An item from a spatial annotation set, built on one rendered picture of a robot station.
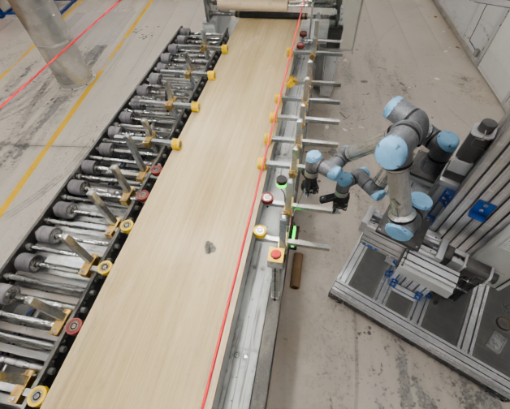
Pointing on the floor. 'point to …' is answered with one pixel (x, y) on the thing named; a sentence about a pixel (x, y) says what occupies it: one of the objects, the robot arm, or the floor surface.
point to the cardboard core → (296, 271)
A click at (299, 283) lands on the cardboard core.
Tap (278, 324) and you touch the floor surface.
